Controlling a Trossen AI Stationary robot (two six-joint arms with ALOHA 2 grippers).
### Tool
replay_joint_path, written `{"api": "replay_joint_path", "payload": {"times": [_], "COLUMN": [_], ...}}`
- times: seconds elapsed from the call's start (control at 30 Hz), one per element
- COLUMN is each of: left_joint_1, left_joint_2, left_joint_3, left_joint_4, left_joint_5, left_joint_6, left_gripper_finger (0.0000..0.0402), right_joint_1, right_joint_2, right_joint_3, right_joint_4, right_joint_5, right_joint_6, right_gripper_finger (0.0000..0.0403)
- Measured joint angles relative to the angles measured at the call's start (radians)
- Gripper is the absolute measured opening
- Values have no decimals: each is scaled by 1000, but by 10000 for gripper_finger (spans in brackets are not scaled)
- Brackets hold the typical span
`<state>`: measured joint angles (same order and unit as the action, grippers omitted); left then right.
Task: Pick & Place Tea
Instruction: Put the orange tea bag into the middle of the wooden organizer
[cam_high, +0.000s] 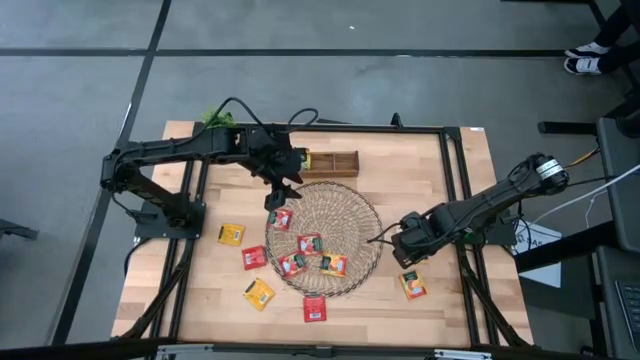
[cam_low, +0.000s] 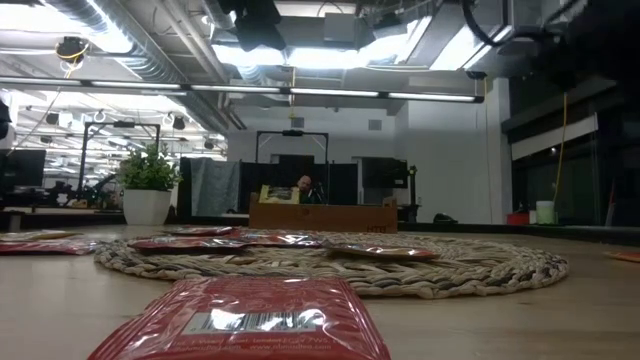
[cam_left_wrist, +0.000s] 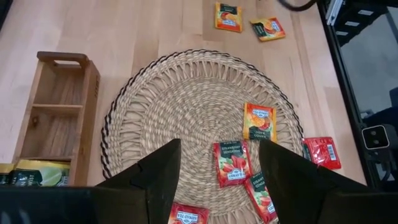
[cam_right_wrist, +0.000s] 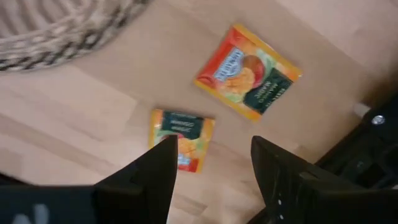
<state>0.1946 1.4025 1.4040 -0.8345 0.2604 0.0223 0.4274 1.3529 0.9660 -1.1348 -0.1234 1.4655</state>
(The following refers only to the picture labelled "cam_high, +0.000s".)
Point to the round woven placemat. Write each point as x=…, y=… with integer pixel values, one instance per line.
x=340, y=215

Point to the red tea packet with barcode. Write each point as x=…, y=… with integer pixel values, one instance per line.
x=314, y=308

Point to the wooden organizer box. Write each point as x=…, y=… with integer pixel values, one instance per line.
x=332, y=164

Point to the silver aluminium bracket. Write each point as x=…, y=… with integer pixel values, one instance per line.
x=177, y=354
x=462, y=354

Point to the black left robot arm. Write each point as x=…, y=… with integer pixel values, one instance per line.
x=175, y=145

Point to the black aluminium table frame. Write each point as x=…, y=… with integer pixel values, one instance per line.
x=375, y=129

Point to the black stand foot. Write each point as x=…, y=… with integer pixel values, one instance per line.
x=17, y=230

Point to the black arched bracket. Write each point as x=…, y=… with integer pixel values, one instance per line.
x=396, y=121

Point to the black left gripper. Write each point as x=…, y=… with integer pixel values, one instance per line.
x=272, y=152

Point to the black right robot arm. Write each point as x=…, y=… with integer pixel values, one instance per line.
x=500, y=200

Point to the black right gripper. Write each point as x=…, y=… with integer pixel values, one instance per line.
x=422, y=227

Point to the black keyboard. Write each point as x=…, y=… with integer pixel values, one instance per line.
x=631, y=310

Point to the dark grey desk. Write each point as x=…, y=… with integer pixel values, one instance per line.
x=620, y=180
x=607, y=300

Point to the person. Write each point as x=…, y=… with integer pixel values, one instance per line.
x=605, y=47

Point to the white box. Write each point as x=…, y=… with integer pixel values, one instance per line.
x=537, y=255

